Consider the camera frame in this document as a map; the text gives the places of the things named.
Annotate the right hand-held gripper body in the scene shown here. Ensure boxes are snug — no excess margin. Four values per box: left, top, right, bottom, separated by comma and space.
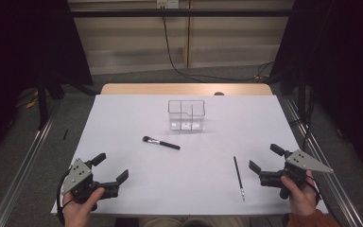
259, 149, 335, 201

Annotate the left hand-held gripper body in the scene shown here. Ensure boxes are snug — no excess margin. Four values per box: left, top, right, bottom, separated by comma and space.
60, 158, 108, 203

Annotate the black cosmetic pencil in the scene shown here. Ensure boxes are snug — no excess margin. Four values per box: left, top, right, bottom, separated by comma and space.
233, 155, 246, 201

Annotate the black makeup brush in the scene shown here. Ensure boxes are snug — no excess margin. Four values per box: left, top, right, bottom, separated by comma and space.
142, 135, 182, 151

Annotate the person's left hand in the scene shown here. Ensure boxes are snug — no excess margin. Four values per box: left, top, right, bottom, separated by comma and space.
62, 187, 106, 227

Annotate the person's right hand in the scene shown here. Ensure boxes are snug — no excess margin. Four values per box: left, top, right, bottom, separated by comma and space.
281, 169, 320, 217

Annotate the white table mat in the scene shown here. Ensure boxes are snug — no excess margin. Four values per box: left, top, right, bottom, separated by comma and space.
50, 94, 329, 217

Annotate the black metal stand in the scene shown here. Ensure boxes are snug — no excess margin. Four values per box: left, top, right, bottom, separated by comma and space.
37, 72, 50, 131
297, 62, 308, 124

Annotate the clear plastic organizer box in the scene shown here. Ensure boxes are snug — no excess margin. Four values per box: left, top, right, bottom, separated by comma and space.
167, 99, 206, 132

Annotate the dark curtain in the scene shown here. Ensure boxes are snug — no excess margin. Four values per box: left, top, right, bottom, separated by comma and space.
270, 0, 363, 181
0, 0, 94, 165

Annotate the black horizontal bar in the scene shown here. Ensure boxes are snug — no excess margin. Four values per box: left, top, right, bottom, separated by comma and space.
70, 9, 294, 18

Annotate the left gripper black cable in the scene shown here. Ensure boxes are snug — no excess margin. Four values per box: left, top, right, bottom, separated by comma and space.
56, 169, 74, 226

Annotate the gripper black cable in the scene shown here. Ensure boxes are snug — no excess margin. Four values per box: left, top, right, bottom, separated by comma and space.
56, 169, 74, 226
306, 175, 322, 202

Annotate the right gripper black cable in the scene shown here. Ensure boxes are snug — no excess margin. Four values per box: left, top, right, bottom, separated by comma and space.
306, 175, 322, 202

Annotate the aluminium floor rail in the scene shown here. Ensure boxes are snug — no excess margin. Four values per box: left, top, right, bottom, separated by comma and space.
285, 96, 363, 227
0, 103, 61, 227

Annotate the black wall cable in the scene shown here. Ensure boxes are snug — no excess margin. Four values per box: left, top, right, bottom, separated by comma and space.
162, 15, 275, 82

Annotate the white wall socket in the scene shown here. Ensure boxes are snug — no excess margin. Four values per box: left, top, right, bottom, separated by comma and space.
156, 0, 180, 9

